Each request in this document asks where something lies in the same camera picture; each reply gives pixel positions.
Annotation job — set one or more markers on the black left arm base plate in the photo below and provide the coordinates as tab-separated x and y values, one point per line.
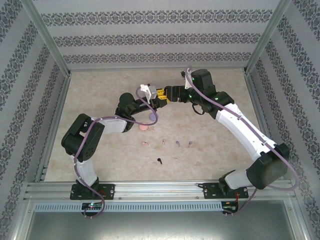
107	191

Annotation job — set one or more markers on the aluminium table back rail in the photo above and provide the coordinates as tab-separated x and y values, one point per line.
157	68

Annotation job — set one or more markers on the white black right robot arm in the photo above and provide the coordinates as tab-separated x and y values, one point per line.
270	170

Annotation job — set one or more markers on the pink earbud charging case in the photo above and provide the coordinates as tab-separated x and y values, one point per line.
143	128

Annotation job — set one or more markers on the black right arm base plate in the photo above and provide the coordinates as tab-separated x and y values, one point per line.
211	191

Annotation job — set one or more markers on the aluminium mounting rail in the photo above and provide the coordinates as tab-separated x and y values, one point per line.
157	190

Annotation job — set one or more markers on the purple earbud charging case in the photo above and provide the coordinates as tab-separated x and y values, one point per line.
151	116

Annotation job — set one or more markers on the small black screw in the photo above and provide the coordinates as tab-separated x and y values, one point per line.
159	161

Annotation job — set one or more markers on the aluminium frame post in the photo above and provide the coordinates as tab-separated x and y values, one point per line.
47	40
267	37

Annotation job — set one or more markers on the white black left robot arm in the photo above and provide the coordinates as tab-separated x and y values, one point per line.
82	130

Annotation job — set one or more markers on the aluminium table side rail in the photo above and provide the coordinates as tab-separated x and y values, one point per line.
253	100
60	100

